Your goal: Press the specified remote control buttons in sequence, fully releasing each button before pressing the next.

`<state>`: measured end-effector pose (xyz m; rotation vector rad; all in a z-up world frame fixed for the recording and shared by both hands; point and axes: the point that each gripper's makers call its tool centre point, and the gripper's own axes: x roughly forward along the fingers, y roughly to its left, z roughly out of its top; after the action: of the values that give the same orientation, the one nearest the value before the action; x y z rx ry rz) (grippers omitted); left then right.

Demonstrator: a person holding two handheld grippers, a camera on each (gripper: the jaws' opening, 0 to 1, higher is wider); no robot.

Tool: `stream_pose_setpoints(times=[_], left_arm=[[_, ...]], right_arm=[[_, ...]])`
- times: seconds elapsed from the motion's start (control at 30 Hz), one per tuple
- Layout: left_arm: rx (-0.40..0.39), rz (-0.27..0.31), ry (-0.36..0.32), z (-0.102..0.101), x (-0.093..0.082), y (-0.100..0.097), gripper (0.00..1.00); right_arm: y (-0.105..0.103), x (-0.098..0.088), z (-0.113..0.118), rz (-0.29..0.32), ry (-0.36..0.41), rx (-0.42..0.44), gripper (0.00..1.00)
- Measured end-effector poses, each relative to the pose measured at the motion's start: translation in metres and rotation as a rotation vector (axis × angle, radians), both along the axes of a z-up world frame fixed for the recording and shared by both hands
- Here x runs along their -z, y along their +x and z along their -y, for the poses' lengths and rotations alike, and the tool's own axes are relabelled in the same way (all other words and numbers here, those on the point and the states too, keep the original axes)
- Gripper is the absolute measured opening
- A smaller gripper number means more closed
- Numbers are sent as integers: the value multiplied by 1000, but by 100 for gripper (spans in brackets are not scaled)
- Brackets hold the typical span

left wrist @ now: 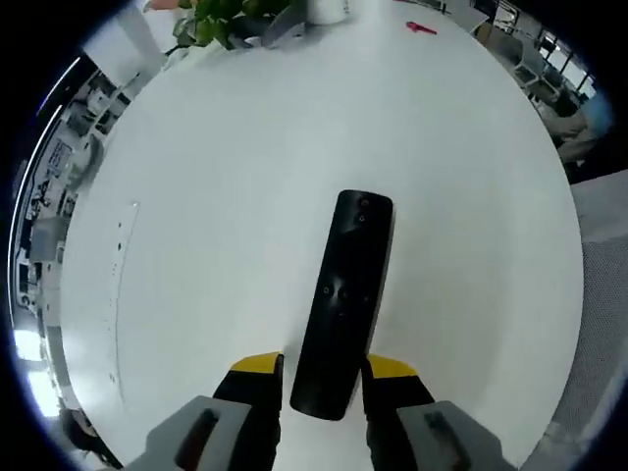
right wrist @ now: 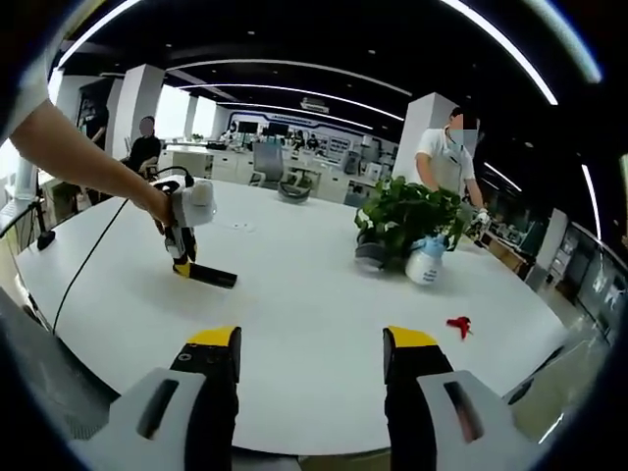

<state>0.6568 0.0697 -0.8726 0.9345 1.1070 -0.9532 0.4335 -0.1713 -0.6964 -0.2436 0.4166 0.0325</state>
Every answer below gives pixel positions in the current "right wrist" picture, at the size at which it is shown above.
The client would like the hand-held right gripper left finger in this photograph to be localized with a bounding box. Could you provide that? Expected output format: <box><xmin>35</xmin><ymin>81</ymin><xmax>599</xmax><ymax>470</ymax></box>
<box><xmin>68</xmin><ymin>325</ymin><xmax>243</xmax><ymax>471</ymax></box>

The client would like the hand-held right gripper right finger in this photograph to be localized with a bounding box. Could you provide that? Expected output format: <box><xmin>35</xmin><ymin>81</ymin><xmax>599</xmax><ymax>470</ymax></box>
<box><xmin>382</xmin><ymin>325</ymin><xmax>553</xmax><ymax>471</ymax></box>

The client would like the black remote control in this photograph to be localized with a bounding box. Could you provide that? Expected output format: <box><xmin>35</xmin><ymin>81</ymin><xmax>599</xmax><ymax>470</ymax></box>
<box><xmin>187</xmin><ymin>263</ymin><xmax>239</xmax><ymax>289</ymax></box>

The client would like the person's left hand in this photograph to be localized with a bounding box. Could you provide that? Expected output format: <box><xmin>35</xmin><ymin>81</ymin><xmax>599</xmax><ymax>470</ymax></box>
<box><xmin>146</xmin><ymin>188</ymin><xmax>174</xmax><ymax>237</ymax></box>

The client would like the white office desk row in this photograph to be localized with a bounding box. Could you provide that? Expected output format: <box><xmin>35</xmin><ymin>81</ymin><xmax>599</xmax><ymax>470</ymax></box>
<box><xmin>159</xmin><ymin>149</ymin><xmax>256</xmax><ymax>183</ymax></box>

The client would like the small red object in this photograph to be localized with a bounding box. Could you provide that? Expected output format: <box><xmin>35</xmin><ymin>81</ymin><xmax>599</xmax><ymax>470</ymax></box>
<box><xmin>445</xmin><ymin>316</ymin><xmax>475</xmax><ymax>340</ymax></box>

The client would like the white grey office chair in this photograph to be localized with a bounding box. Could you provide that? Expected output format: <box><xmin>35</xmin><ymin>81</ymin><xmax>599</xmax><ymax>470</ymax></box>
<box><xmin>248</xmin><ymin>141</ymin><xmax>288</xmax><ymax>190</ymax></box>

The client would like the grey office chair backrest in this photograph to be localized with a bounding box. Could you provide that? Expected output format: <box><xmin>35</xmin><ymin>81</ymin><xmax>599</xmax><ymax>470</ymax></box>
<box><xmin>277</xmin><ymin>181</ymin><xmax>313</xmax><ymax>203</ymax></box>

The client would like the white spray bottle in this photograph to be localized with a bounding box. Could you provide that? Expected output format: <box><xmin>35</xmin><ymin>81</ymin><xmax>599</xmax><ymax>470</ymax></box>
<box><xmin>404</xmin><ymin>235</ymin><xmax>445</xmax><ymax>287</ymax></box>

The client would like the grey plant pot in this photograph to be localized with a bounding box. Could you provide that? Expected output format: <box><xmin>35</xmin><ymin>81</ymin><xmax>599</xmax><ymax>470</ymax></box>
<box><xmin>354</xmin><ymin>230</ymin><xmax>393</xmax><ymax>269</ymax></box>

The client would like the green potted plant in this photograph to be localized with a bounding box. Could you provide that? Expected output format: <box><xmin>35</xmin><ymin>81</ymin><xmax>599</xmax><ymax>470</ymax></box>
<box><xmin>355</xmin><ymin>176</ymin><xmax>473</xmax><ymax>271</ymax></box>

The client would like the black cable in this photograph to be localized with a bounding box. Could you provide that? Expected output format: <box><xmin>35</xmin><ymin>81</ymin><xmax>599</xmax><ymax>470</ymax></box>
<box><xmin>51</xmin><ymin>165</ymin><xmax>195</xmax><ymax>335</ymax></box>

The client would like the black desk clamp mount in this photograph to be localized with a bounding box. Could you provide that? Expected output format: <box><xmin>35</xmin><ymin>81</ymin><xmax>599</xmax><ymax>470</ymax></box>
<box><xmin>0</xmin><ymin>201</ymin><xmax>58</xmax><ymax>252</ymax></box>

